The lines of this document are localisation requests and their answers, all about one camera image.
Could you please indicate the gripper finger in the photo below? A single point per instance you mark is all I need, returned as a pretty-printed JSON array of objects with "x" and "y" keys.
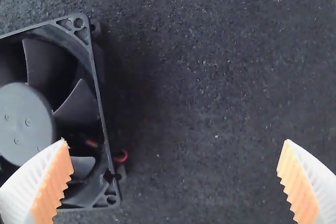
[
  {"x": 31, "y": 187},
  {"x": 309, "y": 187}
]

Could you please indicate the black mat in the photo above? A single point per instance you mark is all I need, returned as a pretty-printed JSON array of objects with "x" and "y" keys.
[{"x": 210, "y": 77}]

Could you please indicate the black square fan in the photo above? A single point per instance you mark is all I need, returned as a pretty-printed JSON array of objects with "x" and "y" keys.
[{"x": 39, "y": 77}]

